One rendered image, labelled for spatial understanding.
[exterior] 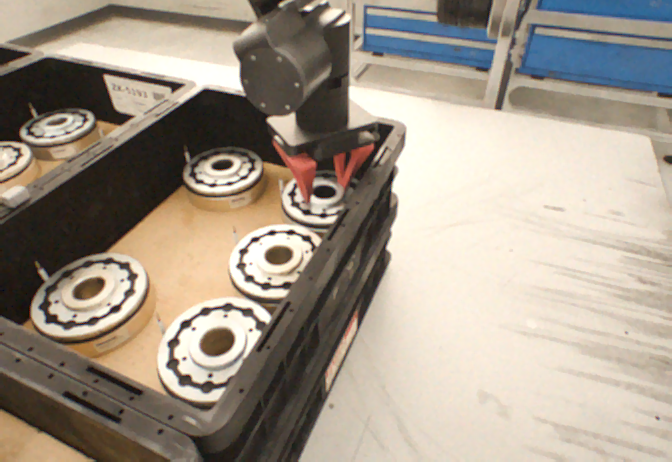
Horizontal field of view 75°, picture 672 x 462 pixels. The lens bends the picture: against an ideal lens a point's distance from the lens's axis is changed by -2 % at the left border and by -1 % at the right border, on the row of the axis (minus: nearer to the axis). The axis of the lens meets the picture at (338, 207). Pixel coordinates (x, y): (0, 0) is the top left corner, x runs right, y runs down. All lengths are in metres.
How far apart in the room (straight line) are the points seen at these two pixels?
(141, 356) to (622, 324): 0.58
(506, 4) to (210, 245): 0.93
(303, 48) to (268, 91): 0.04
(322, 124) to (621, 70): 2.07
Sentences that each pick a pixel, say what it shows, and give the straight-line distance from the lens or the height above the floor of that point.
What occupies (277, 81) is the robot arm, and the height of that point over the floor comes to 1.05.
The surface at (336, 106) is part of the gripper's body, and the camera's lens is 0.44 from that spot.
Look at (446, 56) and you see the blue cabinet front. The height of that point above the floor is 0.35.
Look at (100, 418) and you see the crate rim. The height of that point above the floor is 0.93.
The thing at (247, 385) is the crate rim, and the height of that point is 0.93.
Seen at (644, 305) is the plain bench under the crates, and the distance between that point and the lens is 0.75.
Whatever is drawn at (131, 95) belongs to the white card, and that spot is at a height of 0.89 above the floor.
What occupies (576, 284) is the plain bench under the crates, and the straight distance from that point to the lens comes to 0.73.
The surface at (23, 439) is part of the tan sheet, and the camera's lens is 0.46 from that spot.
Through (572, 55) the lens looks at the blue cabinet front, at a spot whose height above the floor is 0.44.
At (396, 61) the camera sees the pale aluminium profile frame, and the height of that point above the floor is 0.30.
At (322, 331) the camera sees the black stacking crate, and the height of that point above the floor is 0.83.
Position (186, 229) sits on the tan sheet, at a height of 0.83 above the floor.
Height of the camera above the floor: 1.19
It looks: 40 degrees down
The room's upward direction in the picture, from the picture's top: straight up
